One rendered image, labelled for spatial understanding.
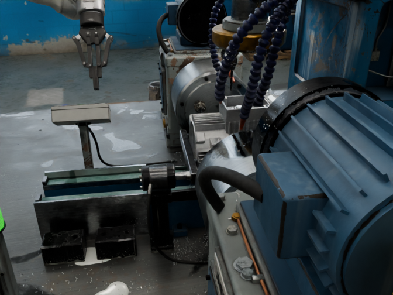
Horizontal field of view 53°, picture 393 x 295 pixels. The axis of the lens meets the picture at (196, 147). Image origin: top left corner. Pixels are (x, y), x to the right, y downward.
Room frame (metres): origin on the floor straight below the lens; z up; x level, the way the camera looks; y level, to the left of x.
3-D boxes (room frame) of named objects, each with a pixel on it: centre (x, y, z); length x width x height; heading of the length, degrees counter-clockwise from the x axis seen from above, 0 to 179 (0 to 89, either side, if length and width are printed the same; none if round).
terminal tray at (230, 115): (0.99, -0.13, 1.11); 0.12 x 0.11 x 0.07; 98
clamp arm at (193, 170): (0.94, 0.02, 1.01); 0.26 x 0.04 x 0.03; 8
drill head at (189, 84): (1.34, -0.04, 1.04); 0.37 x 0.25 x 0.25; 8
